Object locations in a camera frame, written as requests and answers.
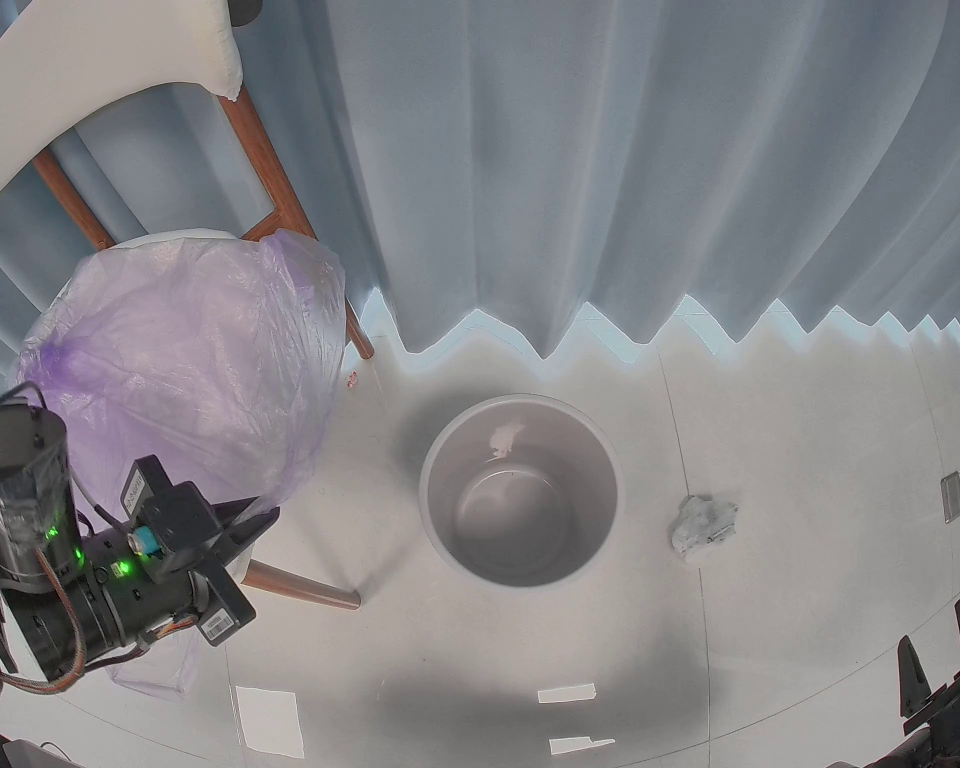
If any white cushioned wooden chair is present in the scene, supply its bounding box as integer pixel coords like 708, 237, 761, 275
0, 0, 376, 613

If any purple plastic bag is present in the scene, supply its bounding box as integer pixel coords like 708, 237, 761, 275
15, 228, 351, 703

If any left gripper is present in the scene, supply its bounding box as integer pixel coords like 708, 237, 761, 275
81, 497, 283, 655

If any blue-green curtain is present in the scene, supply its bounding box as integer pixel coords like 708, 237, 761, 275
0, 0, 960, 363

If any crumpled white paper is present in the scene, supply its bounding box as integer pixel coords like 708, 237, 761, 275
669, 492, 743, 568

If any white trash bin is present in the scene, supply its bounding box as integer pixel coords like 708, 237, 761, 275
417, 393, 626, 591

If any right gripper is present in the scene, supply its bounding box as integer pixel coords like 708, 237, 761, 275
897, 598, 960, 739

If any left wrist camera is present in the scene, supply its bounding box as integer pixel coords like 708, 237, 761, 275
118, 453, 226, 580

